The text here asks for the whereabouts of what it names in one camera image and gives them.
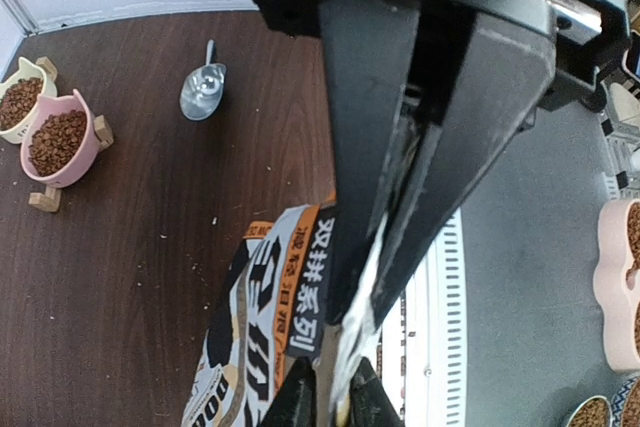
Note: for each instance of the brown kibble in cream bowl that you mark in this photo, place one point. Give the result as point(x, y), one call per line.
point(18, 101)

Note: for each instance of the patterned bowl with kibble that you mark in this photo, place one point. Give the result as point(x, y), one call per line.
point(626, 405)

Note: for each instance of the pink cat-ear pet bowl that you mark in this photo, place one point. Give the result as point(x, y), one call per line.
point(60, 144)

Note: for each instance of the cream cat-ear pet bowl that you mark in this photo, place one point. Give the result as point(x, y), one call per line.
point(26, 69)

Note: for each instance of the brown dog food bag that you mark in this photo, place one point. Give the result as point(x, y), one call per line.
point(273, 314)

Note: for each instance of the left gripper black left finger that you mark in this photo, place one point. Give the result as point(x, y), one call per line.
point(294, 405)

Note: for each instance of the right aluminium corner post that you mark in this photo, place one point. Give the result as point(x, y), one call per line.
point(17, 23)

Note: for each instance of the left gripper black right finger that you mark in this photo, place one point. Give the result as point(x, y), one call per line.
point(369, 403)

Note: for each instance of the brown kibble in pink bowl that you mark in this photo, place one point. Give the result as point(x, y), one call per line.
point(55, 143)

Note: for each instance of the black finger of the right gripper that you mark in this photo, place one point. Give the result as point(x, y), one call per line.
point(505, 70)
point(368, 48)

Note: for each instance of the silver metal food scoop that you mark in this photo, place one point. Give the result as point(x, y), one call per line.
point(203, 88)

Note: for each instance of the metal bowl with kibble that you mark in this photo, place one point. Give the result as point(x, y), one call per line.
point(593, 412)

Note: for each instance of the pink pet bowl off table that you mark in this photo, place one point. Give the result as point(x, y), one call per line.
point(617, 293)

